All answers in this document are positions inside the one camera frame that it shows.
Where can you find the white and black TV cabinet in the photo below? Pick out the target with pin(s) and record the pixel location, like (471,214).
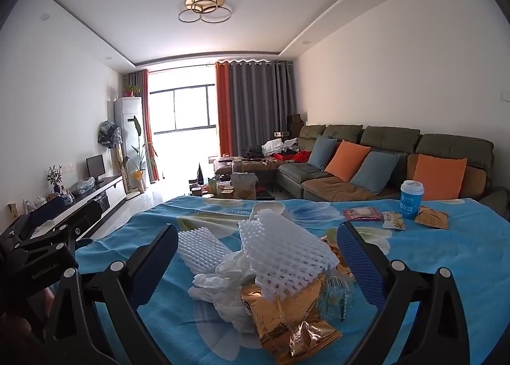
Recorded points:
(115,189)

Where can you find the large gold foil wrapper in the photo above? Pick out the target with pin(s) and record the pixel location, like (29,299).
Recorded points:
(279,321)

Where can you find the blue cushion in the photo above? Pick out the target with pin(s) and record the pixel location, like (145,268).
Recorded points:
(322,151)
(374,173)

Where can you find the small white foam net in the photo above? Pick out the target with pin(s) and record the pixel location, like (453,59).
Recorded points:
(201,249)

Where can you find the small plant in blue vase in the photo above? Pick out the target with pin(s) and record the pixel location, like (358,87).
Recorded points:
(55,179)

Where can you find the blue floral printed blanket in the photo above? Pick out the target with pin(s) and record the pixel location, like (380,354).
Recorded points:
(438,269)

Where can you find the orange cushion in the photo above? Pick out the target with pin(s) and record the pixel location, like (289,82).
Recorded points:
(346,161)
(438,175)

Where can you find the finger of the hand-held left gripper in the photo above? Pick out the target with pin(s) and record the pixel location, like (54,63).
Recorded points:
(48,211)
(75,223)

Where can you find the orange and grey curtain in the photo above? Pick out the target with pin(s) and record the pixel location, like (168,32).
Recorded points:
(259,105)
(144,109)

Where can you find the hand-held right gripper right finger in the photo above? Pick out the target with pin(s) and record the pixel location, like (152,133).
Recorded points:
(360,265)

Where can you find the clear plastic wrapper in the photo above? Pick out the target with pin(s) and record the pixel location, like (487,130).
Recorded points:
(338,293)

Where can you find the small green plant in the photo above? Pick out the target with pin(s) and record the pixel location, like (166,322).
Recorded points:
(132,90)

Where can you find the group of glass jars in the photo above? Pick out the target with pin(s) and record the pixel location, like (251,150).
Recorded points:
(225,190)

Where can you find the small brown snack packet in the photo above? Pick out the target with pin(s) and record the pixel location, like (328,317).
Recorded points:
(432,218)

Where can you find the pile of white clothes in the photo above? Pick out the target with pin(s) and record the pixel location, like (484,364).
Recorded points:
(279,145)

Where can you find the white tissue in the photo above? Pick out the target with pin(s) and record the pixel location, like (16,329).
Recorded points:
(223,293)

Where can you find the tall wooden vase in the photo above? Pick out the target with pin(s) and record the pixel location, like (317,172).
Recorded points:
(12,212)

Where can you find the dark coffee table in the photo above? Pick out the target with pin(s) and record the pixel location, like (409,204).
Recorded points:
(263,194)

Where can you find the standing fan with patterned cover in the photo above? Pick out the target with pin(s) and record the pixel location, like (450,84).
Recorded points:
(108,133)

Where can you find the white and yellow snack packet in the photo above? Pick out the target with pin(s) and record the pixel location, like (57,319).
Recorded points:
(394,221)

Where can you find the black monitor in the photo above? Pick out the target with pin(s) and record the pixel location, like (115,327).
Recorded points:
(95,167)

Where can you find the glass ship ornament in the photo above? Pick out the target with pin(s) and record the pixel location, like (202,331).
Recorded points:
(28,206)

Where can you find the brown cardboard boxes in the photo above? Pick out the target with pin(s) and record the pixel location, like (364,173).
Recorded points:
(295,125)

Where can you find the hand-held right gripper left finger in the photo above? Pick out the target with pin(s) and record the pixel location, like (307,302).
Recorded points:
(153,265)

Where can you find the clear plastic bag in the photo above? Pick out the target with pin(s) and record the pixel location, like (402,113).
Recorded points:
(83,185)

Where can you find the red cloth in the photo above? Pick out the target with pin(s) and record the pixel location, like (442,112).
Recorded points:
(301,156)

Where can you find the white ceramic jar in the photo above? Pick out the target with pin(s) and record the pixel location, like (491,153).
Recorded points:
(40,202)

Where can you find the tall leafy potted plant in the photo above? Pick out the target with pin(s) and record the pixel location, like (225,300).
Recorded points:
(139,157)

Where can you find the grey plastic bag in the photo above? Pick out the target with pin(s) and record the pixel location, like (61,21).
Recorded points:
(244,185)

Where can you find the pink snack packet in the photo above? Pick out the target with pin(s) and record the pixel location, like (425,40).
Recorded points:
(362,214)

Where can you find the window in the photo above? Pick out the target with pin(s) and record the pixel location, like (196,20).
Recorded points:
(183,109)

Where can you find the green and brown sofa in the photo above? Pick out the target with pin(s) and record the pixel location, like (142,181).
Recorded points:
(390,137)

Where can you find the white standing air conditioner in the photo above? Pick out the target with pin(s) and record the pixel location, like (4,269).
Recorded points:
(127,121)

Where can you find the large white foam net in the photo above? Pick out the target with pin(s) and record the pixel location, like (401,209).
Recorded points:
(283,253)

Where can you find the dark triangular ornament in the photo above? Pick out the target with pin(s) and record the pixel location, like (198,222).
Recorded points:
(200,175)

